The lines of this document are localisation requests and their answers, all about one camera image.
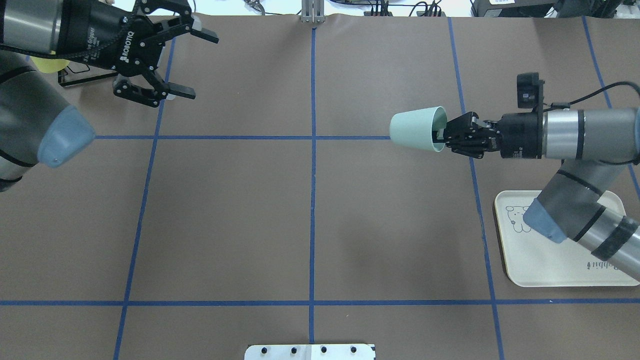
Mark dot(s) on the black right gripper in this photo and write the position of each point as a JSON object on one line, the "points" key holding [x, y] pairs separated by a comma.
{"points": [[521, 136]]}

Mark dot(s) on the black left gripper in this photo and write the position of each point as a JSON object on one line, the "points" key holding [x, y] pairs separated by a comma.
{"points": [[86, 31]]}

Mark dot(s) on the green plastic cup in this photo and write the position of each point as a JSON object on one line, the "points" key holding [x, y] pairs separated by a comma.
{"points": [[421, 129]]}

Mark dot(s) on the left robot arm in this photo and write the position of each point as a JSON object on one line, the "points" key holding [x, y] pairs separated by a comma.
{"points": [[38, 125]]}

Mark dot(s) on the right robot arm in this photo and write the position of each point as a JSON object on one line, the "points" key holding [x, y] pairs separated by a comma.
{"points": [[594, 146]]}

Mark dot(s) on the yellow plastic cup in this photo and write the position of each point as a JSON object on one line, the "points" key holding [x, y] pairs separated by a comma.
{"points": [[49, 66]]}

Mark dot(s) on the cream rabbit tray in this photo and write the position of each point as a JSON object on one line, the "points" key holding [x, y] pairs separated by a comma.
{"points": [[530, 260]]}

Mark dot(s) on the black device on desk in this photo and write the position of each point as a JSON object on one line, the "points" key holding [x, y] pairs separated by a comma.
{"points": [[512, 8]]}

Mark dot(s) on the black wire cup rack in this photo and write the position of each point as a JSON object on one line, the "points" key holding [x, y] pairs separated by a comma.
{"points": [[70, 76]]}

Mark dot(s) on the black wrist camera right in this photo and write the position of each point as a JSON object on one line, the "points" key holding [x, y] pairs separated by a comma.
{"points": [[529, 90]]}

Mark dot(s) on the grey metal bracket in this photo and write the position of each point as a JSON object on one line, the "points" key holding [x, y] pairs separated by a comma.
{"points": [[312, 12]]}

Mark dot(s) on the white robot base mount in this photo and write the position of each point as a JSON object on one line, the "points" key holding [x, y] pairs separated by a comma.
{"points": [[327, 351]]}

